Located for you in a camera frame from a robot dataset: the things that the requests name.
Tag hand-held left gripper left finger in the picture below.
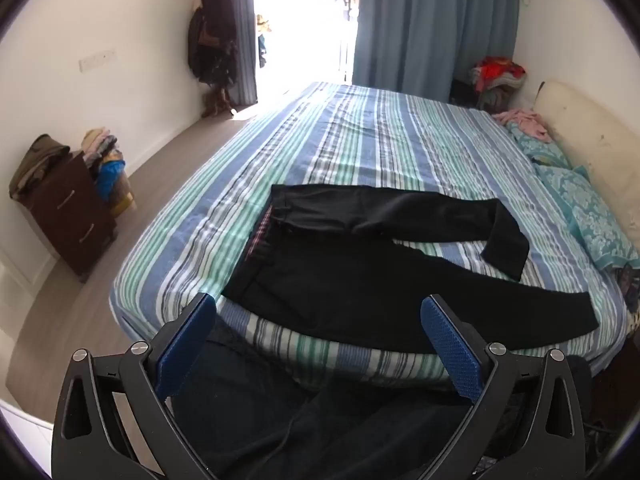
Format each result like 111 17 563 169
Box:
51 291 221 480

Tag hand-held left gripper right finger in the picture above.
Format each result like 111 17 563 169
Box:
420 294 586 480

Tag black pants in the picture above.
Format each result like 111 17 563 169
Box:
220 183 599 353

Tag dark brown drawer cabinet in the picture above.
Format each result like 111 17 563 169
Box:
17 152 118 277

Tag colourful clothes heap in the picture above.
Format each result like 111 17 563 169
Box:
82 127 137 218

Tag large teal patterned pillow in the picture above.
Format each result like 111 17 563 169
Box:
535 165 640 272

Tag small teal patterned pillow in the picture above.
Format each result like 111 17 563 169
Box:
507 122 571 168

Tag bed with striped sheet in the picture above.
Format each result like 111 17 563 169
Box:
109 80 631 391

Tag pink cloth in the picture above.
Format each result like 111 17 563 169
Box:
492 108 553 142

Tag olive cloth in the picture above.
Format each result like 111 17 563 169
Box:
8 134 71 200

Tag cream padded headboard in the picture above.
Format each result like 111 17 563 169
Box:
534 80 640 241

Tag red clothes pile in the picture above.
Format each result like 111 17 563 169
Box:
469 55 528 111

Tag narrow blue curtain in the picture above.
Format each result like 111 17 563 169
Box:
222 0 258 106

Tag wide blue curtain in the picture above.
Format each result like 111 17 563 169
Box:
352 0 521 106

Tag dark coats on rack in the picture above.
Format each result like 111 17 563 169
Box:
188 0 238 86

